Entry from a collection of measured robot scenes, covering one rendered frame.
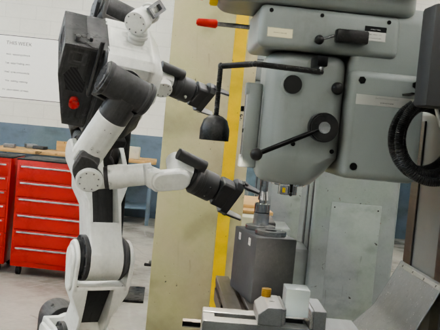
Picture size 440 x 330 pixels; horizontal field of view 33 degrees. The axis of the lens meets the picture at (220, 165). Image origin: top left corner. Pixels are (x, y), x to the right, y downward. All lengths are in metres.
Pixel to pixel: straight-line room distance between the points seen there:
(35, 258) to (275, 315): 5.06
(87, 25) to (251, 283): 0.89
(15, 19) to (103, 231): 8.97
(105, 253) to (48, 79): 8.79
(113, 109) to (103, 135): 0.08
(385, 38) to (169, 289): 2.16
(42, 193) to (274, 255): 4.53
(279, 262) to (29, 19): 9.27
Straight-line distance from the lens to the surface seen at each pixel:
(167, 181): 2.15
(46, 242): 6.51
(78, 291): 2.32
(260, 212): 2.21
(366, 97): 1.79
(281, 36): 1.76
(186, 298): 3.67
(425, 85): 1.58
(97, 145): 2.10
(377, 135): 1.80
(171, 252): 3.62
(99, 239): 2.29
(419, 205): 2.05
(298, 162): 1.79
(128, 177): 2.17
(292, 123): 1.78
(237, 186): 2.23
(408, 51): 1.84
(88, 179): 2.13
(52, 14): 11.07
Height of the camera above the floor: 1.44
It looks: 3 degrees down
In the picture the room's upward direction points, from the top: 5 degrees clockwise
